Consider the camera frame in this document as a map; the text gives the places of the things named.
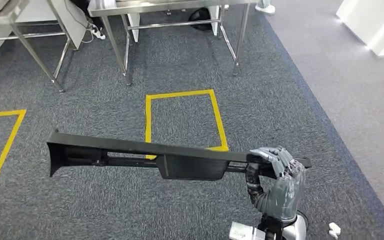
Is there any white paper scrap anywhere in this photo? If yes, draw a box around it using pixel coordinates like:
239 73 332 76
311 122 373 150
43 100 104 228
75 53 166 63
328 222 342 240

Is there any white display plinth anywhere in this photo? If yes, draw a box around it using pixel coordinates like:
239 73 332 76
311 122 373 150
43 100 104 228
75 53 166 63
336 0 384 57

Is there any black round bag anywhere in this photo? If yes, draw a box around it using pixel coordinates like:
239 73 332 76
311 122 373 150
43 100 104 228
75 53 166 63
188 7 213 32

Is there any white power strip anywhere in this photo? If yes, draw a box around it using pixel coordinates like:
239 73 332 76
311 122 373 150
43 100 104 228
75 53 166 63
90 26 107 41

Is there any white board panel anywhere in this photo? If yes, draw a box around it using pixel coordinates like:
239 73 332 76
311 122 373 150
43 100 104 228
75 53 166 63
0 0 90 57

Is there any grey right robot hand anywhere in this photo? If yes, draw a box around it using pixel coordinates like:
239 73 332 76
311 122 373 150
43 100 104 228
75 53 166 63
244 146 307 223

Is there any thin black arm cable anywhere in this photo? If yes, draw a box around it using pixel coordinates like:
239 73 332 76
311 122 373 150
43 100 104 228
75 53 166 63
296 209 310 231

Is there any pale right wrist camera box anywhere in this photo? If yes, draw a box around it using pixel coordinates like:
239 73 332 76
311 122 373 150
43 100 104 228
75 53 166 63
229 221 266 240

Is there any steel workbench table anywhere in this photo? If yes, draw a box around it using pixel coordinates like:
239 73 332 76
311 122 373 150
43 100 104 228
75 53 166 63
87 0 260 86

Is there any yellow floor tape square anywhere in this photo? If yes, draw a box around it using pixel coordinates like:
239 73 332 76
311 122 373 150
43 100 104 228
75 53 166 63
0 109 27 180

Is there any person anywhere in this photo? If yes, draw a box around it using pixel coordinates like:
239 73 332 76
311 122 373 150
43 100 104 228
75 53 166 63
69 0 90 16

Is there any black plastic plate frame part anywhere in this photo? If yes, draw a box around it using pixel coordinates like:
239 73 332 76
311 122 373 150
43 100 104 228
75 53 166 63
46 128 312 181

